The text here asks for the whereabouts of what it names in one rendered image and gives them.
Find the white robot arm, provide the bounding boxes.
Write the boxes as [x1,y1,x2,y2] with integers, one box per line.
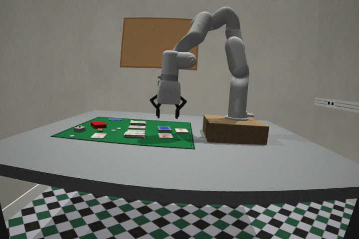
[158,6,254,121]

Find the red rectangular block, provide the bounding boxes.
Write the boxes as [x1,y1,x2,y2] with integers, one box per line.
[91,121,107,129]

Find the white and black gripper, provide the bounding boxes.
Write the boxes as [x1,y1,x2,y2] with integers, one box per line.
[150,80,187,119]

